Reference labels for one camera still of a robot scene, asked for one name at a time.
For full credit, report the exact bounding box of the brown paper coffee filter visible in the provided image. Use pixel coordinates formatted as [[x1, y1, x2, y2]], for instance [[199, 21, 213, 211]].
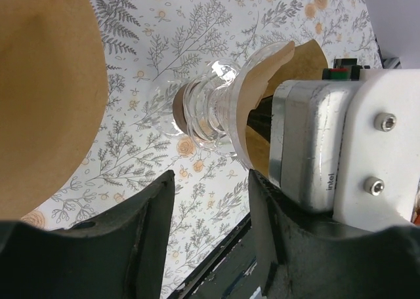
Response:
[[1, 0, 108, 220]]

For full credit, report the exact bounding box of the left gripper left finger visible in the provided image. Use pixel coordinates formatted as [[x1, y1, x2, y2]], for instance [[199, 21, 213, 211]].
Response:
[[1, 170, 175, 298]]

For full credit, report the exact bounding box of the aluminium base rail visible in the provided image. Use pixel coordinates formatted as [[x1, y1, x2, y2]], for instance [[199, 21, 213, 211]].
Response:
[[375, 35, 402, 70]]

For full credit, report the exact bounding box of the floral tablecloth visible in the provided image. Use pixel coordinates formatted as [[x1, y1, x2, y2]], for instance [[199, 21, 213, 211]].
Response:
[[25, 0, 381, 298]]

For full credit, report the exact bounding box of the clear glass carafe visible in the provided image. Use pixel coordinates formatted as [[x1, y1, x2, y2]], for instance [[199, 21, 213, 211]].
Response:
[[182, 40, 296, 171]]

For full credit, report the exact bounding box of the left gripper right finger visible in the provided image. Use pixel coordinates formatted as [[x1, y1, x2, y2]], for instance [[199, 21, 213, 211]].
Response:
[[248, 170, 419, 298]]

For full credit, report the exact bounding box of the glass cup with brown band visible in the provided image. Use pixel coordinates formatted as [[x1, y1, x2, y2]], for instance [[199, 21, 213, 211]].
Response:
[[142, 79, 188, 138]]

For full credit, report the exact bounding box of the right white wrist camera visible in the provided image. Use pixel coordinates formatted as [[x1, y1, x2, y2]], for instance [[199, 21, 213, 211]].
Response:
[[268, 69, 419, 231]]

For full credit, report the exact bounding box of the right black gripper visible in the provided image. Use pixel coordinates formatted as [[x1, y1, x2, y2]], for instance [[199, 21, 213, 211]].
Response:
[[247, 58, 361, 142]]

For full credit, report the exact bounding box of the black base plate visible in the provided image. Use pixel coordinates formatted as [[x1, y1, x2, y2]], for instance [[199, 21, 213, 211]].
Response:
[[169, 214, 261, 299]]

